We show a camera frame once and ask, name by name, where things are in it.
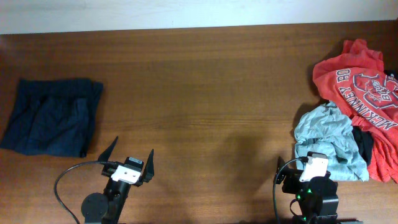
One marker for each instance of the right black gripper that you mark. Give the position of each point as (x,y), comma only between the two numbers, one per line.
(293,177)

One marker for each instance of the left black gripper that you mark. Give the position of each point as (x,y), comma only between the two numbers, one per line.
(148,171)

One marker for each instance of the orange McKinney Boyd soccer shirt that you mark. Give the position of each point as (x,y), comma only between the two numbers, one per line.
(356,82)

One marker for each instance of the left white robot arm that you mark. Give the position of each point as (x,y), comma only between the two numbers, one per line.
(106,207)

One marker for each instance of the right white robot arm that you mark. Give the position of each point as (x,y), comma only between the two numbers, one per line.
(318,202)

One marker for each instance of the light grey-blue shirt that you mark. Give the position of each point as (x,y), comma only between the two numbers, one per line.
(328,131)

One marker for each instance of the black garment in pile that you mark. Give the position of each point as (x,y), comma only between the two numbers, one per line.
(365,143)

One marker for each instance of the folded navy blue garment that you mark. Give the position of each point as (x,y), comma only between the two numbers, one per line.
(55,117)

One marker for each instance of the red McKinney shirt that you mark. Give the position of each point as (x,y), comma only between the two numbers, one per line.
(383,165)

